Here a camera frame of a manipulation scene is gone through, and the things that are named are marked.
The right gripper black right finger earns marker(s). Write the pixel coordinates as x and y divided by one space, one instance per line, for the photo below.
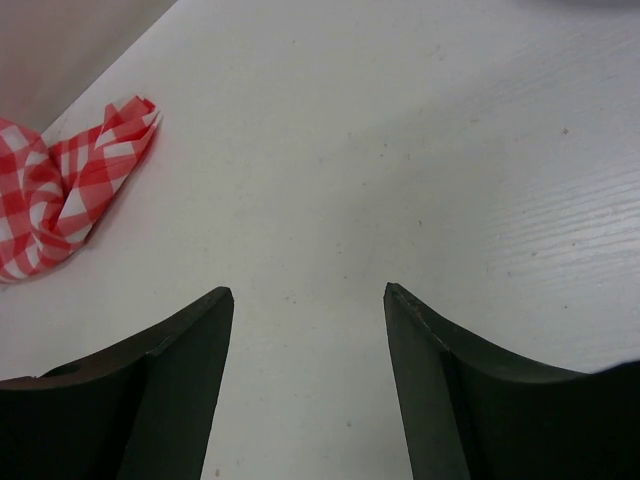
473 410

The red white checkered cloth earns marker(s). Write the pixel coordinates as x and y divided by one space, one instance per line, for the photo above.
52 196

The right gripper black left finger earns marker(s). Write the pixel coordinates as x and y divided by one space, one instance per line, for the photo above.
142 408

